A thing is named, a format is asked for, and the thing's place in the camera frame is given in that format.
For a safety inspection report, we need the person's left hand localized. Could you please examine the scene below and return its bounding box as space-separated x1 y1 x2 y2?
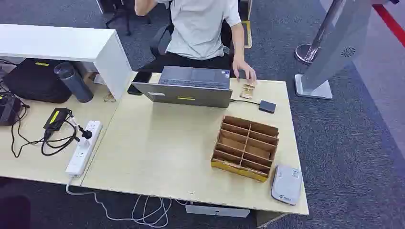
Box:
232 57 257 85

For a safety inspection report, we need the yellow-edged board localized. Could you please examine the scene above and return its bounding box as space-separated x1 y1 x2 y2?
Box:
241 20 253 49

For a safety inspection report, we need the small black hub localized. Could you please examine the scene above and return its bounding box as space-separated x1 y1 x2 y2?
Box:
258 100 277 114

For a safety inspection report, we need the grey laptop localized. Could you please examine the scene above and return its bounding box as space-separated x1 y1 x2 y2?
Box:
131 65 233 109

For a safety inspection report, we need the person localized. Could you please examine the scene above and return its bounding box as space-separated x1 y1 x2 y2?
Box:
134 0 257 85

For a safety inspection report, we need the silver stanchion pole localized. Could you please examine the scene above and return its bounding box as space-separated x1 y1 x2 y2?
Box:
295 0 346 66

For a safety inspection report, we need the wooden compartment card box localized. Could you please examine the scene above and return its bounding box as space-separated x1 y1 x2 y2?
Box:
211 115 280 183

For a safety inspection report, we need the black office chair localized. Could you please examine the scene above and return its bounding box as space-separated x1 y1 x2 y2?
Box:
149 19 235 58

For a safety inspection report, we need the grey kiosk stand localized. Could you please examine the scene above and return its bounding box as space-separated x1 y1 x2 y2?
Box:
294 0 374 101

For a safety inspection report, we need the black smartphone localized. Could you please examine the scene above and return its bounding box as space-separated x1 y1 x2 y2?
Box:
127 71 153 96

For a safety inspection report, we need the grey flat card reader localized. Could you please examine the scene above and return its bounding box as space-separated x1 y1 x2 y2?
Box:
271 164 303 206

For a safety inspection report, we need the black swivel chair base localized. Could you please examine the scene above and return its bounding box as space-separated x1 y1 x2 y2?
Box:
96 0 153 36

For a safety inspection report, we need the white under-desk tray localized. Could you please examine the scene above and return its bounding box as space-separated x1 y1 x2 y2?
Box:
185 204 251 219

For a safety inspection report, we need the dark grey thermos bottle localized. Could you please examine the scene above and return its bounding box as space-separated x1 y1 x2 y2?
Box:
53 62 94 104

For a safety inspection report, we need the black plug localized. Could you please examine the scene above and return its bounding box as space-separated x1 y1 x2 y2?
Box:
77 125 93 141

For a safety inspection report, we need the white power strip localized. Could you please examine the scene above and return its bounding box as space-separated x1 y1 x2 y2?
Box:
65 120 104 178

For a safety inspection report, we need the white desk shelf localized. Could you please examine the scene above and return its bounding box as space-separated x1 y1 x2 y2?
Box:
0 23 133 101

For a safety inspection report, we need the black yellow-labelled power adapter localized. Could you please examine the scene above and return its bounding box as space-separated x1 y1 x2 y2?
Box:
43 107 71 131

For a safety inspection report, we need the black bag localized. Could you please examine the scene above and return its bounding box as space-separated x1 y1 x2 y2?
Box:
2 58 73 104

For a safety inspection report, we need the black desk device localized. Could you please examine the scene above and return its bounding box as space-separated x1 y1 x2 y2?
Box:
0 92 23 127

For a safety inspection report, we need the thin black hub cable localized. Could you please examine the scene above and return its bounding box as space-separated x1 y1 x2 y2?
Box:
230 99 261 105

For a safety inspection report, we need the white power strip cable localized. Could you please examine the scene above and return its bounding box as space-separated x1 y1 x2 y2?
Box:
65 176 190 229

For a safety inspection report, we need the black adapter cable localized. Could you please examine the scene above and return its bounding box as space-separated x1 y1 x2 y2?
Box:
10 103 80 158

